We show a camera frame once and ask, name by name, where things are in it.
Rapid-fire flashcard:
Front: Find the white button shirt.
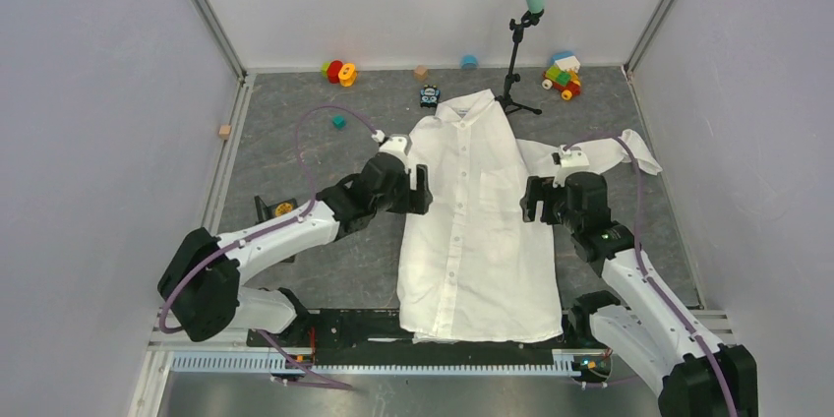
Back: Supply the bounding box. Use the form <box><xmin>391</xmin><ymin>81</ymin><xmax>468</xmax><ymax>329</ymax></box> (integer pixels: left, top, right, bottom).
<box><xmin>395</xmin><ymin>89</ymin><xmax>663</xmax><ymax>344</ymax></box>

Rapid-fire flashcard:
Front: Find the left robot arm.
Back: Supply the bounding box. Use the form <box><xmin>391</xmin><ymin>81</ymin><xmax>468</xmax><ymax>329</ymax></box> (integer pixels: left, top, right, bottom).
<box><xmin>157</xmin><ymin>152</ymin><xmax>433</xmax><ymax>346</ymax></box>

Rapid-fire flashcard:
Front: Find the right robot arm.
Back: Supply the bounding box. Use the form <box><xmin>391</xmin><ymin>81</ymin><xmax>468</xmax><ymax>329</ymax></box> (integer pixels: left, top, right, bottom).
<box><xmin>520</xmin><ymin>172</ymin><xmax>759</xmax><ymax>416</ymax></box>

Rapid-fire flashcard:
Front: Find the teal small cube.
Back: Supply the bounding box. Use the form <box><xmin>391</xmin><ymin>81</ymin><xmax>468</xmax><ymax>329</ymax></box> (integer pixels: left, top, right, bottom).
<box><xmin>332</xmin><ymin>116</ymin><xmax>347</xmax><ymax>130</ymax></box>

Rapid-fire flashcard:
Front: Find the small black toy car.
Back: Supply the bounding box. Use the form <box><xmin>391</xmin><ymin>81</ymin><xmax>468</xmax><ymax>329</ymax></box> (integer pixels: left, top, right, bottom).
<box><xmin>419</xmin><ymin>85</ymin><xmax>441</xmax><ymax>108</ymax></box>

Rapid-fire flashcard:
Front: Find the brown wooden cube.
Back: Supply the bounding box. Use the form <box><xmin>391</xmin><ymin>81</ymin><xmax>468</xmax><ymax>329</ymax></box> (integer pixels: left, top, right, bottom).
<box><xmin>413</xmin><ymin>65</ymin><xmax>429</xmax><ymax>82</ymax></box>

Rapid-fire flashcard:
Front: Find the colourful brick toy car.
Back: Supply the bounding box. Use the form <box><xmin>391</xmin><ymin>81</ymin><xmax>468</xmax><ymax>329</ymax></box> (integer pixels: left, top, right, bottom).
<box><xmin>541</xmin><ymin>65</ymin><xmax>582</xmax><ymax>101</ymax></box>

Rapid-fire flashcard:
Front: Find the blue white brick block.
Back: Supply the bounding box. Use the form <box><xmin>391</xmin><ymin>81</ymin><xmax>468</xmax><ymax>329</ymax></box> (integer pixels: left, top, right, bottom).
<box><xmin>551</xmin><ymin>51</ymin><xmax>581</xmax><ymax>72</ymax></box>

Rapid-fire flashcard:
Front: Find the blue cylinder block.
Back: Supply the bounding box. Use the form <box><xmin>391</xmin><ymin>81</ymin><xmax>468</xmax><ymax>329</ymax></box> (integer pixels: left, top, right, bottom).
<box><xmin>459</xmin><ymin>54</ymin><xmax>479</xmax><ymax>70</ymax></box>

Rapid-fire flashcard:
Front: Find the black tripod stand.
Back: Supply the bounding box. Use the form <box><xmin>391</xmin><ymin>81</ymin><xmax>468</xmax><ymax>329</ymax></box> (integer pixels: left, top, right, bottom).
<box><xmin>496</xmin><ymin>10</ymin><xmax>545</xmax><ymax>115</ymax></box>

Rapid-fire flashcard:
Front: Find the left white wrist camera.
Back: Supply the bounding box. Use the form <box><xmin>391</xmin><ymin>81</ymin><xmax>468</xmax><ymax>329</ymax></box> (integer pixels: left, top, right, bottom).
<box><xmin>378</xmin><ymin>135</ymin><xmax>412</xmax><ymax>164</ymax></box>

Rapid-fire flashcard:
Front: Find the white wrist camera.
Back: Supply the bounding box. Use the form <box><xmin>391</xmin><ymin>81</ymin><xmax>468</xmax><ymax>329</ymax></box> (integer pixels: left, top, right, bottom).
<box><xmin>552</xmin><ymin>148</ymin><xmax>590</xmax><ymax>172</ymax></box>
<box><xmin>378</xmin><ymin>135</ymin><xmax>412</xmax><ymax>164</ymax></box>

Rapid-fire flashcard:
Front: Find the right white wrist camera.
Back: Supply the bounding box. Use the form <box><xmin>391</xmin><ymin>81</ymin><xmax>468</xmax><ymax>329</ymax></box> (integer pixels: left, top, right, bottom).
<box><xmin>552</xmin><ymin>148</ymin><xmax>590</xmax><ymax>172</ymax></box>

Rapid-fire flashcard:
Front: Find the red yellow ring toy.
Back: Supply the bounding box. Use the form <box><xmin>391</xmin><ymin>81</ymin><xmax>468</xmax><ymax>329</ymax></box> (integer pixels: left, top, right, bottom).
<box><xmin>320</xmin><ymin>60</ymin><xmax>359</xmax><ymax>88</ymax></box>

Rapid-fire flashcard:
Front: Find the black display frame upper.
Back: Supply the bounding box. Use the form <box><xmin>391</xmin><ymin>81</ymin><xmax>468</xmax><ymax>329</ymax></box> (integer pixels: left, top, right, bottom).
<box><xmin>254</xmin><ymin>196</ymin><xmax>299</xmax><ymax>225</ymax></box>

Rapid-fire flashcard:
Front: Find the small wooden block on rail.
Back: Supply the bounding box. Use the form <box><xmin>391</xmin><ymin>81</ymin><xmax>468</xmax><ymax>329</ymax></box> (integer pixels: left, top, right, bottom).
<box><xmin>218</xmin><ymin>125</ymin><xmax>232</xmax><ymax>141</ymax></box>

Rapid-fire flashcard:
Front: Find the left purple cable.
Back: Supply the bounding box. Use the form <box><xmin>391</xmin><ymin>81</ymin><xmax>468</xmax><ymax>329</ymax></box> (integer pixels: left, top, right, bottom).
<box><xmin>157</xmin><ymin>104</ymin><xmax>386</xmax><ymax>392</ymax></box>

